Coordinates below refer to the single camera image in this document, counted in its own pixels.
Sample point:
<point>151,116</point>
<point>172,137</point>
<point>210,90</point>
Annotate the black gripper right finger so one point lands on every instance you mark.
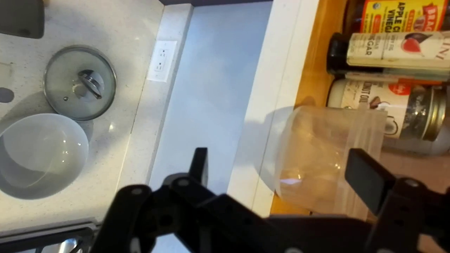
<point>402,211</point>

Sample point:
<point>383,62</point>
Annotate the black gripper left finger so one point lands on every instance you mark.
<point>155,216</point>

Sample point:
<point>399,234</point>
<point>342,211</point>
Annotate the clear plastic container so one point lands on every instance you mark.
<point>318,155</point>

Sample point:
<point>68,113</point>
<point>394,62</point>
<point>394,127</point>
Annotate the stainless gas stove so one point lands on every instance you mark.
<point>46,234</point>

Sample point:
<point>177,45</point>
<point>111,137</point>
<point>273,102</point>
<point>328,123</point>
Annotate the grey ceramic bowl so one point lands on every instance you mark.
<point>42,155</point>

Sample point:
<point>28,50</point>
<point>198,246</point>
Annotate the dark wine vinegar bottle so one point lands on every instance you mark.
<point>398,50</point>

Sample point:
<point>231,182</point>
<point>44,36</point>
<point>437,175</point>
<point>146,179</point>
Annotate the black spatula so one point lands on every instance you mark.
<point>21,19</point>

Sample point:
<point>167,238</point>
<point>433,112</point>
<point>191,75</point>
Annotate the white wall outlet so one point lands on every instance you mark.
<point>162,61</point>

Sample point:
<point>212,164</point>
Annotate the wooden wall cabinet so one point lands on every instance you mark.
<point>314,71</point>

